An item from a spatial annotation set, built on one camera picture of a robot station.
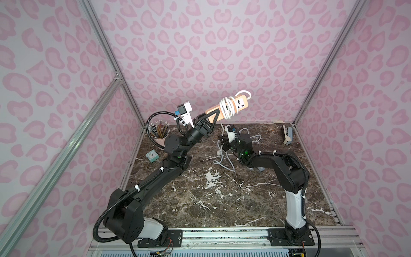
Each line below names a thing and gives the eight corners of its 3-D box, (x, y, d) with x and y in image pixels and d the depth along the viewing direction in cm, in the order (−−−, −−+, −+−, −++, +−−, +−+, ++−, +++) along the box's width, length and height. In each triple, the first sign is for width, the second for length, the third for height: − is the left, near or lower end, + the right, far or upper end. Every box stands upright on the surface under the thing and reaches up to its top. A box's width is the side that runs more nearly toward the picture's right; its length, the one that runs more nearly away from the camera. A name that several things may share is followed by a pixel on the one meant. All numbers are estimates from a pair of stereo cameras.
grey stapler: (282, 144, 110) (284, 140, 107) (282, 129, 120) (284, 125, 116) (291, 146, 109) (293, 142, 106) (290, 130, 119) (292, 126, 115)
